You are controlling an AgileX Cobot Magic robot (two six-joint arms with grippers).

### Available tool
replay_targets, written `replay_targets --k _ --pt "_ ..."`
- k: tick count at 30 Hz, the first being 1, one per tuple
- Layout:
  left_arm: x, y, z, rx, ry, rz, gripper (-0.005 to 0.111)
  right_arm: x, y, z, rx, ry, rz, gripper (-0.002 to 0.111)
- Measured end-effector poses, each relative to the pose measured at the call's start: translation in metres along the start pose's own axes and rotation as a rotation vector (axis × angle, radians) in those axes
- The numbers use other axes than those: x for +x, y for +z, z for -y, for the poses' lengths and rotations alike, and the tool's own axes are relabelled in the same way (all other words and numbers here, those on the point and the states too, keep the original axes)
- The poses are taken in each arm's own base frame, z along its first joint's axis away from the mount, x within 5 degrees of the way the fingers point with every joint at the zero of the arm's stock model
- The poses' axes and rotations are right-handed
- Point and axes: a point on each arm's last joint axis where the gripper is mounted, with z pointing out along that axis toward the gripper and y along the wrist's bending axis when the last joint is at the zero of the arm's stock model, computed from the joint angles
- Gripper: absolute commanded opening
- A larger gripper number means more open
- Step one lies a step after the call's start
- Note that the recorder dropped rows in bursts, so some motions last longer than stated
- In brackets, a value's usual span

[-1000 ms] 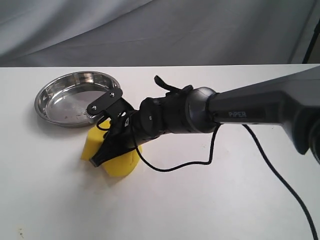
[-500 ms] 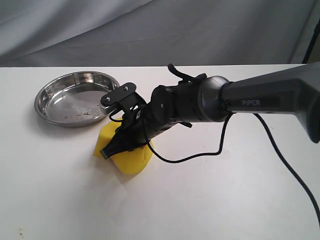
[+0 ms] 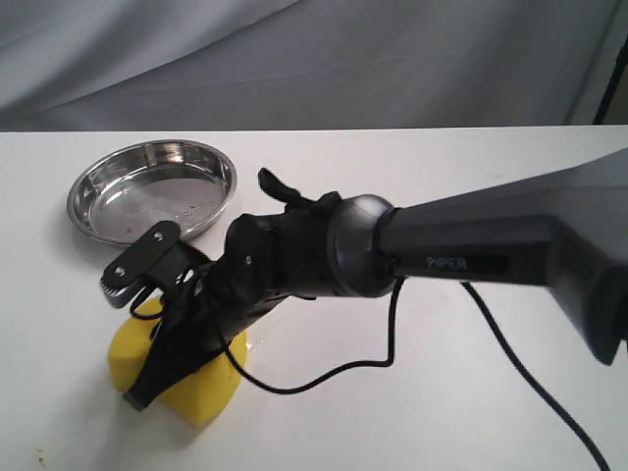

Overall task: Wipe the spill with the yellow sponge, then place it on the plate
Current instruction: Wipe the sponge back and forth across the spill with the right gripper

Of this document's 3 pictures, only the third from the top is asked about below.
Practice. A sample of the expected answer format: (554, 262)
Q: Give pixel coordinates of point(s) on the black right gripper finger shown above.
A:
(181, 345)

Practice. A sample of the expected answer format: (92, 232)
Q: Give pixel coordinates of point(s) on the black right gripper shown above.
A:
(267, 259)

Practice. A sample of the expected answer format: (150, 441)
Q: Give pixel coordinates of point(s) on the yellow sponge block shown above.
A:
(199, 398)

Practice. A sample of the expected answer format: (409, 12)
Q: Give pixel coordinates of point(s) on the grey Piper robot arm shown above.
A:
(565, 231)

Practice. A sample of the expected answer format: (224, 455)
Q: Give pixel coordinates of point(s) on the round steel dish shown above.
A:
(119, 197)

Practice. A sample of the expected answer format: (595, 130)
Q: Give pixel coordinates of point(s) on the grey backdrop cloth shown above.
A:
(304, 65)

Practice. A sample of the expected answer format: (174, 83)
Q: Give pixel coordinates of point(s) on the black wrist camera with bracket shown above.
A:
(158, 259)

